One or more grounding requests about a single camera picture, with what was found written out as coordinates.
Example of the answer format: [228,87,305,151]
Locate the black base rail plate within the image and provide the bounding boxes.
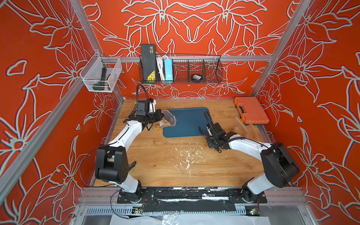
[117,187,254,213]

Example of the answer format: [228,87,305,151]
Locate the white coiled cable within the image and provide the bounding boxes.
[156,55,167,82]

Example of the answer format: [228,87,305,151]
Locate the clear acrylic wall bin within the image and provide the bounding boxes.
[80,52,122,93]

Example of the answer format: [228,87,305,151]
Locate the bag with yellow duck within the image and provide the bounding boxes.
[159,110,177,128]

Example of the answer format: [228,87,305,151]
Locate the black box in basket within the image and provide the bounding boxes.
[141,44,157,83]

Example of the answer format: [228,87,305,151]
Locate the clear bag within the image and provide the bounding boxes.
[235,117,258,140]

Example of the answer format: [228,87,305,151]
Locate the black wire wall basket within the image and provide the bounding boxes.
[139,54,224,84]

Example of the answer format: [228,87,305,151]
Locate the dark blue tray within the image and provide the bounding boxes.
[163,107,209,138]

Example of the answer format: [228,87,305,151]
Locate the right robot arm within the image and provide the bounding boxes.
[199,111,300,203]

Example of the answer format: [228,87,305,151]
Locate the orange tool case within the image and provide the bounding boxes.
[233,97,270,125]

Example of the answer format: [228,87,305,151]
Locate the light blue power bank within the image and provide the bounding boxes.
[164,58,173,83]

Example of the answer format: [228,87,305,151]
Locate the black metal tongs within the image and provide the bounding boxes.
[198,127,208,138]

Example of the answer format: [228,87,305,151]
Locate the dark green screwdriver handle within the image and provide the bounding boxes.
[93,67,107,91]

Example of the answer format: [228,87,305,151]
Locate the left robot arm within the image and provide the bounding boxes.
[95,84,164,203]

